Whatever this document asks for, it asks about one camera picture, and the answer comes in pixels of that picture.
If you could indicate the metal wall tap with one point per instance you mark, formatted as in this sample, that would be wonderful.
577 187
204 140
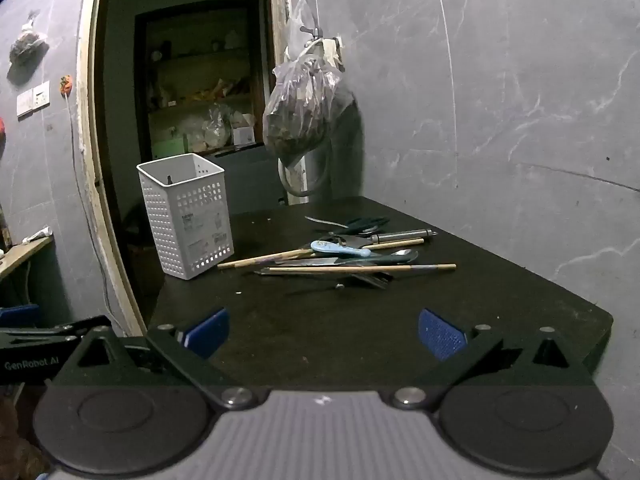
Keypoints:
320 40

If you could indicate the kitchen counter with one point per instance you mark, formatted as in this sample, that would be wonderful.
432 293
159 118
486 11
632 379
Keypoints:
20 257

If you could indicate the black kitchen knife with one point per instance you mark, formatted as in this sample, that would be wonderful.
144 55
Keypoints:
372 280

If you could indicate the light blue ceramic spoon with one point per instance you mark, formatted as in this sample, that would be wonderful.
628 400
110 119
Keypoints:
335 248

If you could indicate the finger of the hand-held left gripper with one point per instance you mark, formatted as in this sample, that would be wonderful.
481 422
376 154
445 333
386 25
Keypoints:
90 323

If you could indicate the door frame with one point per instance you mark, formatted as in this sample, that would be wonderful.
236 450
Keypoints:
87 110

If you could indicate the hanging clear plastic bag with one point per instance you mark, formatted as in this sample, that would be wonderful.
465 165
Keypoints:
300 110

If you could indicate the metal peeler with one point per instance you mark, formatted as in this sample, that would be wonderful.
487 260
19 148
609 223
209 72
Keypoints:
402 235

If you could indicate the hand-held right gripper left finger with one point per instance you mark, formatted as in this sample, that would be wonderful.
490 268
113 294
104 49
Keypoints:
207 331

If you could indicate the wooden chopstick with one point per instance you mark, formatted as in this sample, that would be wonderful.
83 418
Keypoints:
400 243
265 258
360 268

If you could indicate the grey metal cabinet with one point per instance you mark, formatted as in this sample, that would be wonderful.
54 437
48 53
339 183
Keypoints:
250 185

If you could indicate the green box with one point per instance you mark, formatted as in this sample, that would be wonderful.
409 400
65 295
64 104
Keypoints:
167 150

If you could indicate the clear bags of food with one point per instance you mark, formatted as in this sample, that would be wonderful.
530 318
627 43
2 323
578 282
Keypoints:
216 130

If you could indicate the white wall switch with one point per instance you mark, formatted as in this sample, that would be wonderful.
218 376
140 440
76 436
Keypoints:
34 98

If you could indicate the small white box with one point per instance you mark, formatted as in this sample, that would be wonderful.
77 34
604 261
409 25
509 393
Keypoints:
242 136

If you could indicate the wooden shelf cabinet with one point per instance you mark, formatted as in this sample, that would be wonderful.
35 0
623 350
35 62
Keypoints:
142 85

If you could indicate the orange wall plug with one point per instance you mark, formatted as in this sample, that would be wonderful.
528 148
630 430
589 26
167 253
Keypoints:
66 85

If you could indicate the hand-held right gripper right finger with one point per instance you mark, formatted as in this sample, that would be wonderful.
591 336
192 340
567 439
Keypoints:
440 332

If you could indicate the white perforated plastic basket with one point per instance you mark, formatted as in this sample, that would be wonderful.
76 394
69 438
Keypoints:
195 220

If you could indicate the white tube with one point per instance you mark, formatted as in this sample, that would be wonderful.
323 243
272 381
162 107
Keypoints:
39 233

